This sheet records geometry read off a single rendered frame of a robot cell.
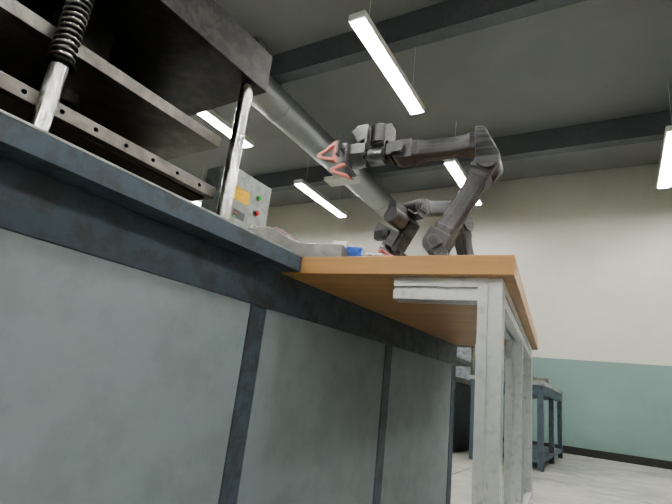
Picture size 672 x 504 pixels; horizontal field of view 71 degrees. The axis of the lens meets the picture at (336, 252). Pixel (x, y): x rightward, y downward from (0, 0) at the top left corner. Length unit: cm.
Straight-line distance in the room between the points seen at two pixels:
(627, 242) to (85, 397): 788
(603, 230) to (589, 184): 81
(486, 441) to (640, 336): 705
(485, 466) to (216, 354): 53
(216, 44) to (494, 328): 167
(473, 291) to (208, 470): 60
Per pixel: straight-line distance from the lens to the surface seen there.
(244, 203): 232
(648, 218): 837
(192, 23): 213
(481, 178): 131
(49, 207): 77
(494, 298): 94
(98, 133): 184
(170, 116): 208
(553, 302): 803
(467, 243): 180
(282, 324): 109
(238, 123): 221
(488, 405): 93
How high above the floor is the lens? 52
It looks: 16 degrees up
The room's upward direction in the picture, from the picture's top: 7 degrees clockwise
